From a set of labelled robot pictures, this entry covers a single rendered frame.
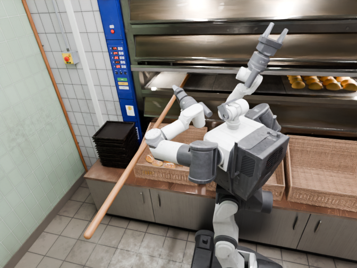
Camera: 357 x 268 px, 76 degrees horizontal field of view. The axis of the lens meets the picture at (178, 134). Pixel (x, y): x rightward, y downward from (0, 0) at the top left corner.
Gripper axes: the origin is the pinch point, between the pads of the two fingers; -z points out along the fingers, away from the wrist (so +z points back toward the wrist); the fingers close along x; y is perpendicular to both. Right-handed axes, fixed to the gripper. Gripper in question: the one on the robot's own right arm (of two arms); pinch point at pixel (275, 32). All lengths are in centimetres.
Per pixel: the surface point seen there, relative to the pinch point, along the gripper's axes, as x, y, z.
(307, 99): -74, 27, 35
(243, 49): -19, 52, 21
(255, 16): -15, 50, 0
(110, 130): 56, 62, 122
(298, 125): -79, 23, 55
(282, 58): -42, 38, 16
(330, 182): -107, -11, 78
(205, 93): -10, 58, 64
